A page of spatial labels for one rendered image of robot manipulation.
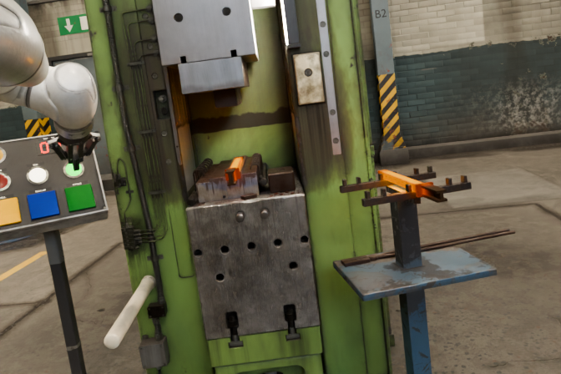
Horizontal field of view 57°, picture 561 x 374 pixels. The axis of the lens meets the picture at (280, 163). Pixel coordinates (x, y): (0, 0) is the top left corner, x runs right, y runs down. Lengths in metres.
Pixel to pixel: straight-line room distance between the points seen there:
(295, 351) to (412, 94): 6.15
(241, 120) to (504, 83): 6.12
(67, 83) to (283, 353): 1.12
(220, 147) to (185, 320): 0.70
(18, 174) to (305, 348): 1.04
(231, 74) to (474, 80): 6.37
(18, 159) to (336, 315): 1.19
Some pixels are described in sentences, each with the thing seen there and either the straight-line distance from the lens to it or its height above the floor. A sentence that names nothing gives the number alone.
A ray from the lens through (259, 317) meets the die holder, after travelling 1.76.
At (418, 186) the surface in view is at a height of 0.95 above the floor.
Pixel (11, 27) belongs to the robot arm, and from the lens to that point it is 0.67.
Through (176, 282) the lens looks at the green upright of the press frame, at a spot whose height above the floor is 0.61.
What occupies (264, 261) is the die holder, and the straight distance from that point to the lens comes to 1.69.
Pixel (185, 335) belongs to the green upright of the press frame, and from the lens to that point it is 2.03.
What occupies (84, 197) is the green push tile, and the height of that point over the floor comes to 1.01.
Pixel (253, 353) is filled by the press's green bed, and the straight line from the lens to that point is 1.82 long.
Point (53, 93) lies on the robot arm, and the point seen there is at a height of 1.30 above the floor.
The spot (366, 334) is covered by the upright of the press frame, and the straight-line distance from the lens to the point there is 2.05.
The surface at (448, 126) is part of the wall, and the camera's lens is 7.78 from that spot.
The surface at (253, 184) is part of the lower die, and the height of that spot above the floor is 0.95.
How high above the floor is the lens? 1.25
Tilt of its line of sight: 8 degrees down
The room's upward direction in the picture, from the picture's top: 7 degrees counter-clockwise
